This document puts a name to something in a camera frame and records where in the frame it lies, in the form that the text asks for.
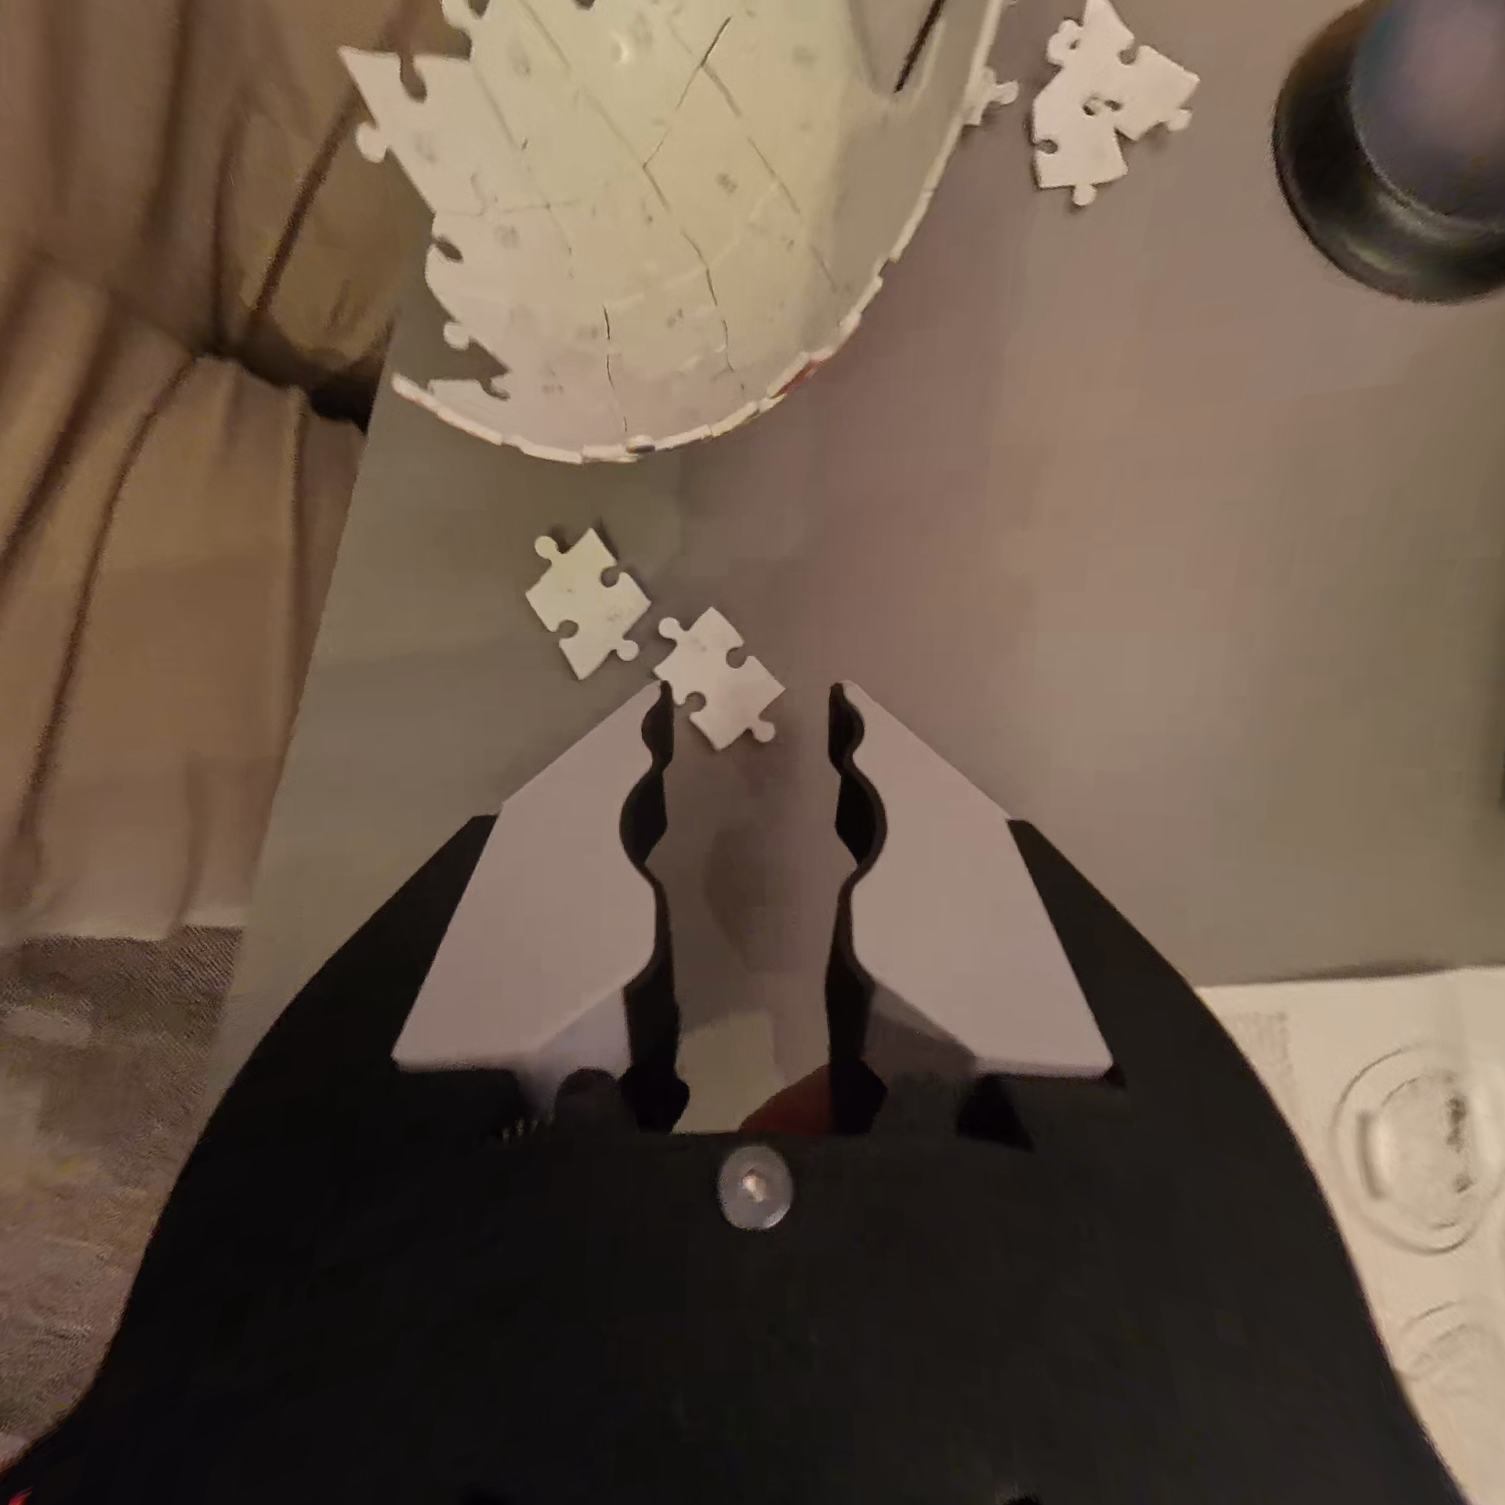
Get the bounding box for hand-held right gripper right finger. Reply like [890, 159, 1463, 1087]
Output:
[826, 679, 1114, 1132]

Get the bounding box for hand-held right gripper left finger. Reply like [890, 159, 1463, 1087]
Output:
[390, 682, 693, 1132]

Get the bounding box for white puzzle piece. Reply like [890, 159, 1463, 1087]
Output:
[652, 607, 786, 752]
[1044, 0, 1202, 143]
[525, 526, 652, 680]
[1030, 100, 1132, 207]

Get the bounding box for white partly built puzzle ball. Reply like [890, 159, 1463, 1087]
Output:
[338, 0, 1019, 464]

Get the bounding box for black round ball stand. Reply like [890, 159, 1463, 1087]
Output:
[1272, 0, 1505, 302]

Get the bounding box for white paper sheet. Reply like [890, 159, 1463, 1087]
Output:
[1197, 965, 1505, 1505]

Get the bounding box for person's beige trousers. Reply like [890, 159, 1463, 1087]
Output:
[0, 0, 406, 944]

